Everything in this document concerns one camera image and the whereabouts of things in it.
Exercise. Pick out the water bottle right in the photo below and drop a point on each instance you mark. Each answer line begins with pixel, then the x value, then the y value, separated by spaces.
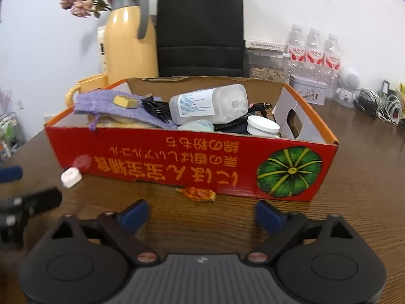
pixel 331 65

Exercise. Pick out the small white tape roll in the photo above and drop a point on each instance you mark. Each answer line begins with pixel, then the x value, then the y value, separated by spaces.
pixel 71 177

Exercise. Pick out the clear seed container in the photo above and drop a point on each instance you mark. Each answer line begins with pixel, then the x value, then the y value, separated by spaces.
pixel 269 65

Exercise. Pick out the small yellow block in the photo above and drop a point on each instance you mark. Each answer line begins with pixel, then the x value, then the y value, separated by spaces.
pixel 125 102

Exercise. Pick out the white robot figurine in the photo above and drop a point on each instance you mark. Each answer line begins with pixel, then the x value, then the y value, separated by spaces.
pixel 348 84

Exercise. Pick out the water bottle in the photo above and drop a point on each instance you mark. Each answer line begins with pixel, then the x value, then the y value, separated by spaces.
pixel 296 48
pixel 331 65
pixel 314 54

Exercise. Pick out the water bottle left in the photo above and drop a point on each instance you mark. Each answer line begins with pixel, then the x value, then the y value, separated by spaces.
pixel 296 48

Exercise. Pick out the yellow thermos jug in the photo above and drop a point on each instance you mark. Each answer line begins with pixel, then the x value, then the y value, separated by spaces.
pixel 130 41

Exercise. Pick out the purple drawstring pouch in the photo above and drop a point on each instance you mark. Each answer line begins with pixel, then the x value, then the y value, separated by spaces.
pixel 101 102

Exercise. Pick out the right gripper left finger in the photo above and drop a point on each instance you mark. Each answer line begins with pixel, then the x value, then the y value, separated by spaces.
pixel 120 229

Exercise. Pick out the water bottle middle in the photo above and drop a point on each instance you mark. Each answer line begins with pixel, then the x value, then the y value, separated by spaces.
pixel 314 54

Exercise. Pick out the navy blue pouch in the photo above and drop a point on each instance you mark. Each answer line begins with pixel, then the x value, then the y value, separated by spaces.
pixel 240 129

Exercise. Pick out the black paper shopping bag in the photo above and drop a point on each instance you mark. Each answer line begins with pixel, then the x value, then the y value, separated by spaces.
pixel 200 37

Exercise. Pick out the orange wrapper scrap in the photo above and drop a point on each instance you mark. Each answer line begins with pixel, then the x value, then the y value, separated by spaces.
pixel 197 194

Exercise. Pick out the white metal tin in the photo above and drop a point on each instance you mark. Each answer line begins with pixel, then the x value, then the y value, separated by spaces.
pixel 313 91

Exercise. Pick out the white flat box on container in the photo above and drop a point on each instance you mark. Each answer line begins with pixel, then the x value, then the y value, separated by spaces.
pixel 264 45

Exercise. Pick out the iridescent plastic wrap bundle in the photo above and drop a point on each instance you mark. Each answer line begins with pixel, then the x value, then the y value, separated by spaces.
pixel 200 125

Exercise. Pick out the red orange cardboard box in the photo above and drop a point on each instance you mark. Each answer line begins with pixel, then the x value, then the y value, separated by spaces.
pixel 291 166

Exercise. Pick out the small white round cap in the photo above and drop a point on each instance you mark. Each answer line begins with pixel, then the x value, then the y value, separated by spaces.
pixel 262 127

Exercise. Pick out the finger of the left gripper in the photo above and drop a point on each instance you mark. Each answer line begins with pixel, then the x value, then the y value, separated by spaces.
pixel 9 174

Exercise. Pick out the yellow ceramic mug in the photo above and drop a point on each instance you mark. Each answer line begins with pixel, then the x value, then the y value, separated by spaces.
pixel 94 82

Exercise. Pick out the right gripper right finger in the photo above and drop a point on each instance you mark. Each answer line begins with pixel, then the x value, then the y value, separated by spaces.
pixel 282 229

